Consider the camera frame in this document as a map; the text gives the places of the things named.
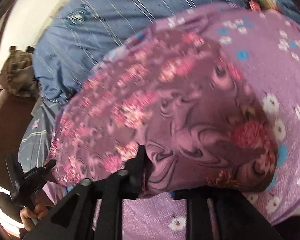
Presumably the maroon pink floral garment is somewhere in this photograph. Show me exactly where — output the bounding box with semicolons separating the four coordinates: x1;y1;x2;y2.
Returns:
48;30;277;196

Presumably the person's left hand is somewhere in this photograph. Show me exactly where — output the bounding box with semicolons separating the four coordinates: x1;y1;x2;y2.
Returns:
20;191;54;232

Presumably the grey star pillow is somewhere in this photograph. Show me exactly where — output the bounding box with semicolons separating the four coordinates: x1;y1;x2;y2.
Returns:
18;99;61;173

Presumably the brown bed headboard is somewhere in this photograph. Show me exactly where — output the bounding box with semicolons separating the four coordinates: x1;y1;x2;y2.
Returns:
0;90;36;190

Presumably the brown camouflage cloth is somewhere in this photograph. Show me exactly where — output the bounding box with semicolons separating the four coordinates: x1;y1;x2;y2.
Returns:
0;46;39;99

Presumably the blue plaid quilt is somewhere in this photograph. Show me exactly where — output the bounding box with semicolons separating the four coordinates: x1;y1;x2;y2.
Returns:
33;0;247;104

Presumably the purple floral bedsheet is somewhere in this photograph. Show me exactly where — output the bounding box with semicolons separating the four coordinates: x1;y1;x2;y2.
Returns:
43;2;300;240

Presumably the light blue cloth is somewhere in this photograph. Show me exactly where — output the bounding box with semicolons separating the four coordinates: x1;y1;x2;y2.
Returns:
276;0;300;24

